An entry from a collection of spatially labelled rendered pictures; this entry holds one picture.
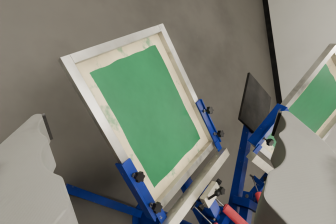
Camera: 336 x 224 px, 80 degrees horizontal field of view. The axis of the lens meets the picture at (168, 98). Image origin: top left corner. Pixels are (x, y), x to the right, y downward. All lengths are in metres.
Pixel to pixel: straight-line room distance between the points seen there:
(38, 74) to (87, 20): 0.68
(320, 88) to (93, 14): 1.97
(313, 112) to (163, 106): 1.08
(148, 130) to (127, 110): 0.15
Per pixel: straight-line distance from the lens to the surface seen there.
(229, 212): 1.31
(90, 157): 1.90
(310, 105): 1.67
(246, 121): 1.71
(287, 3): 5.19
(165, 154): 1.08
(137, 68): 1.03
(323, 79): 1.67
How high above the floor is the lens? 1.80
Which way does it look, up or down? 50 degrees down
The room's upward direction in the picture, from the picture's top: 76 degrees clockwise
